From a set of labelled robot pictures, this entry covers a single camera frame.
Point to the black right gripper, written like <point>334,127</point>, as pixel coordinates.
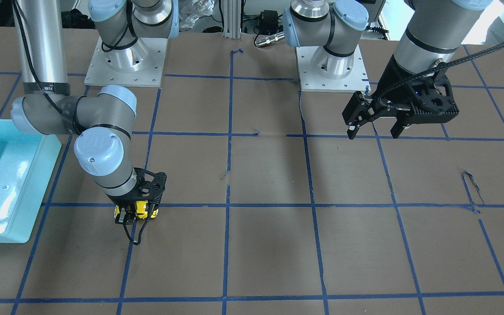
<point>123,204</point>

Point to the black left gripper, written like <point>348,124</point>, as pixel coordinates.
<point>394,75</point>

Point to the yellow toy beetle car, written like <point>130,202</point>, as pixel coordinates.
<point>138,211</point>

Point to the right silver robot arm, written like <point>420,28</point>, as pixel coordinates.
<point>103,124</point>

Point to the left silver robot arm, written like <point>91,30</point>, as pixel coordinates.
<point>435,31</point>

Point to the turquoise plastic bin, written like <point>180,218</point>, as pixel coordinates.
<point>26,165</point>

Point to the black power adapter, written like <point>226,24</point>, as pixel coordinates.
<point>268,22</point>

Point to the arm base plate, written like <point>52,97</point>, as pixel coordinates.
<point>322,72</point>
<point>125,61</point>

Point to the aluminium frame post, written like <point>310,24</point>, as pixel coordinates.
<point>232,18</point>

